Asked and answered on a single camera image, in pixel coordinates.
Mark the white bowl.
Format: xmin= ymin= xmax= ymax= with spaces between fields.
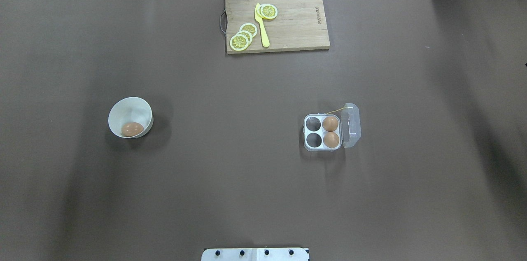
xmin=108 ymin=97 xmax=154 ymax=139

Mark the middle lemon slice of row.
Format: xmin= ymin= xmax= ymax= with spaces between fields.
xmin=236 ymin=30 xmax=253 ymax=45

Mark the wooden cutting board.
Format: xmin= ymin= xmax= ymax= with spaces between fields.
xmin=225 ymin=0 xmax=331 ymax=54

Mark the brown egg in box rear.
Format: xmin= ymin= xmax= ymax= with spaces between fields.
xmin=322 ymin=115 xmax=339 ymax=132

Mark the lower lemon slice of row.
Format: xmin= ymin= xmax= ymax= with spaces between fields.
xmin=229 ymin=34 xmax=252 ymax=51

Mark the clear plastic egg box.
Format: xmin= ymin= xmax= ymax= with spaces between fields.
xmin=302 ymin=103 xmax=362 ymax=152

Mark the brown egg in box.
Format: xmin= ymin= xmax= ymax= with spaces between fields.
xmin=323 ymin=132 xmax=340 ymax=149
xmin=322 ymin=115 xmax=339 ymax=132

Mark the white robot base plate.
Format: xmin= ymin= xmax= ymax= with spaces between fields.
xmin=201 ymin=247 xmax=310 ymax=261

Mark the lemon slice under top slice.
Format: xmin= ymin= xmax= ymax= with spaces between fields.
xmin=254 ymin=6 xmax=263 ymax=21

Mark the lemon slice near knife tip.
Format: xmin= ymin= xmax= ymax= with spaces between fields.
xmin=259 ymin=4 xmax=278 ymax=20

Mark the brown egg in box front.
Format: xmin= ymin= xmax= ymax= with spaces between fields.
xmin=323 ymin=132 xmax=340 ymax=149

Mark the yellow plastic knife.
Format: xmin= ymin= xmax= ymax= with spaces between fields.
xmin=255 ymin=3 xmax=270 ymax=48

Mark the brown egg from bowl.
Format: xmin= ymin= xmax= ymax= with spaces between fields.
xmin=121 ymin=122 xmax=144 ymax=137

